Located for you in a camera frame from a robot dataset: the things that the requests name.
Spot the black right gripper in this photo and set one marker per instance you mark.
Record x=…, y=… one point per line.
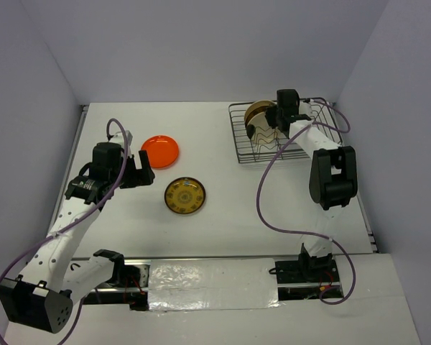
x=271, y=111

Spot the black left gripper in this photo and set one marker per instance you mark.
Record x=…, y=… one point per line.
x=141, y=177

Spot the orange plate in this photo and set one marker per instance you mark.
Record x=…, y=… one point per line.
x=163, y=151

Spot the cream plate with black spot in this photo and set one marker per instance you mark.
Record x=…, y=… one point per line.
x=259, y=131

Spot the yellow patterned dark plate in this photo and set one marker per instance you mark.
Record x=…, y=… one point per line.
x=185, y=196

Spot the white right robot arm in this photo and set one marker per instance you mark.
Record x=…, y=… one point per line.
x=332, y=183

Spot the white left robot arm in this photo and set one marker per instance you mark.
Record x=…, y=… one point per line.
x=43, y=294

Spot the silver tape covered panel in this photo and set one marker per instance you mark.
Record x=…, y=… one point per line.
x=212, y=284

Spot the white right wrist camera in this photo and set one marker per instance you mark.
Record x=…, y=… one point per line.
x=309, y=108

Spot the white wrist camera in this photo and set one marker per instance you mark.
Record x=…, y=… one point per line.
x=119, y=138
x=309, y=108

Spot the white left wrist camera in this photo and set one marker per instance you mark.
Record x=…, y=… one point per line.
x=119, y=138

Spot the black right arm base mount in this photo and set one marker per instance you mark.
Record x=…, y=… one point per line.
x=295, y=272

